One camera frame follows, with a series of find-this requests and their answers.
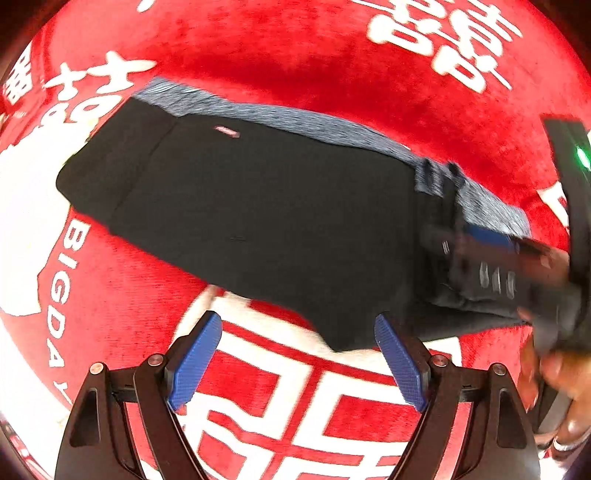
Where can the black shorts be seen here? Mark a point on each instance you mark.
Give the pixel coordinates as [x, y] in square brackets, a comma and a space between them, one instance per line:
[258, 217]

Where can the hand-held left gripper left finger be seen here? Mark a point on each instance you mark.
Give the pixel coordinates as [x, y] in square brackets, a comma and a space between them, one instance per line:
[194, 364]

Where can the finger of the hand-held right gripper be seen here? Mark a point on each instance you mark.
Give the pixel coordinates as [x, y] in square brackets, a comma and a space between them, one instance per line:
[498, 281]
[489, 237]

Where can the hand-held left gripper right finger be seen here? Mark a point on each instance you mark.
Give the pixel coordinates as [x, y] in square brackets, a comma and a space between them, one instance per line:
[399, 364]

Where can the person's right hand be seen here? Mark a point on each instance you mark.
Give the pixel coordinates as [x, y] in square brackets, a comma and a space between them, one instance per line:
[561, 383]

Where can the red printed blanket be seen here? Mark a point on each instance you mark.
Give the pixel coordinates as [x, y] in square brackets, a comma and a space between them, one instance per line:
[300, 60]

